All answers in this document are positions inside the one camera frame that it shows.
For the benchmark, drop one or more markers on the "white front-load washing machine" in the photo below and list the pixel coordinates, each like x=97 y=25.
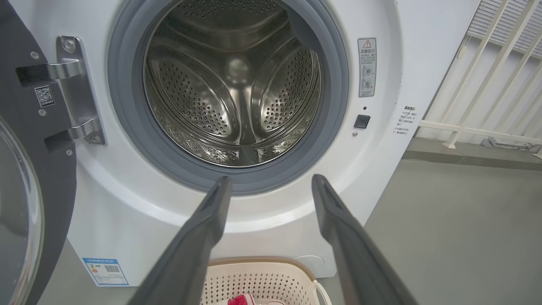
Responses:
x=127 y=220

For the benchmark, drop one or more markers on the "round white filter cover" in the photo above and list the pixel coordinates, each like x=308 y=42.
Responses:
x=309 y=262

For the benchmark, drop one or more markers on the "QR code sticker label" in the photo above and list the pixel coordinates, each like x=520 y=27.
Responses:
x=45 y=96

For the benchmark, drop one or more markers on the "metal door hinge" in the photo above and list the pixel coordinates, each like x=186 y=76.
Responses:
x=80 y=93

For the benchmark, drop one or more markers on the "cream metal railing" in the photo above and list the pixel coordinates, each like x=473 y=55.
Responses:
x=465 y=129

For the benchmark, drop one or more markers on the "grey warning sticker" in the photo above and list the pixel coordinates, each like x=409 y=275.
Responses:
x=367 y=67

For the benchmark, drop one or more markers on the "black glass washing machine door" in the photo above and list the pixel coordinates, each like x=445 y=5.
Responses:
x=12 y=42

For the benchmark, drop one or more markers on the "red and white garment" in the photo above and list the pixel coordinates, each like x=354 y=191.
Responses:
x=241 y=300

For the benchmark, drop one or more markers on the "small grey metal fitting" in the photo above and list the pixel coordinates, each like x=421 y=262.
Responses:
x=506 y=144

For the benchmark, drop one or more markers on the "blue energy label sticker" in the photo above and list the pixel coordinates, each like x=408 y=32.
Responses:
x=105 y=272

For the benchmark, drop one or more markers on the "white window blind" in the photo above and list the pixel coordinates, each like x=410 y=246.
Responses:
x=504 y=17

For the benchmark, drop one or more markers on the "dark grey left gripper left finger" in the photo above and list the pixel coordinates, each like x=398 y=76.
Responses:
x=190 y=254

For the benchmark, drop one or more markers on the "stainless steel washing machine drum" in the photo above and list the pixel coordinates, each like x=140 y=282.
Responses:
x=190 y=93

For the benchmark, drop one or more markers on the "cream perforated basket brown rim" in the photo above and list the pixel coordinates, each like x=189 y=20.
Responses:
x=262 y=284

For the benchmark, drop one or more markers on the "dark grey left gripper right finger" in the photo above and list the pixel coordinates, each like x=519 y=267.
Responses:
x=355 y=254

